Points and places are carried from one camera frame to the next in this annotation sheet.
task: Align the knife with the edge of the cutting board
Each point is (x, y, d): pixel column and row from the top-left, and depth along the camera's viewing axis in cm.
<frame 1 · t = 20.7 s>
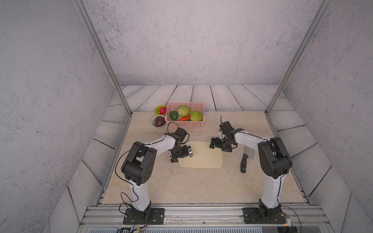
left hand: (188, 158, 93), fingers open
right hand: (215, 147, 97), fingers open
cream plastic cutting board: (203, 157, 97), on the table
green cabbage left: (184, 111, 116), point 7 cm above the table
green cabbage right: (196, 116, 110), point 9 cm above the table
dark green avocado: (174, 115, 117), point 4 cm above the table
orange carrot: (184, 118, 116), point 3 cm above the table
yellow green bowl: (157, 109, 121), point 5 cm above the table
red apple: (162, 110, 117), point 7 cm above the table
patterned light bowl: (153, 122, 112), point 4 cm above the table
dark purple eggplant: (160, 121, 109), point 7 cm above the table

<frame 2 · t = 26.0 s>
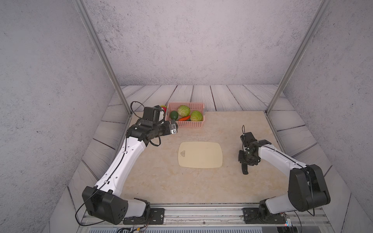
left hand: (173, 126, 77), fingers open
right hand: (244, 160, 88), fingers open
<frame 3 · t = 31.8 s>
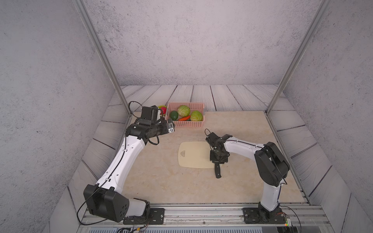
left hand: (170, 126, 78), fingers open
right hand: (215, 161, 91), fingers open
black handled kitchen knife: (217, 170, 89), point 3 cm above the table
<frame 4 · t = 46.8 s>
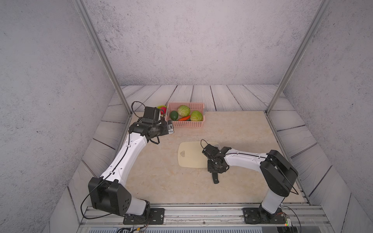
left hand: (168, 128, 81), fingers open
right hand: (212, 170, 88), fingers open
black handled kitchen knife: (215, 177, 86), point 2 cm above the table
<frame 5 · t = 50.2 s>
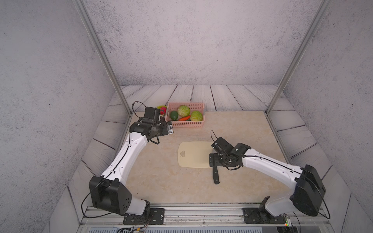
left hand: (167, 128, 81), fingers open
right hand: (217, 161, 81), fingers open
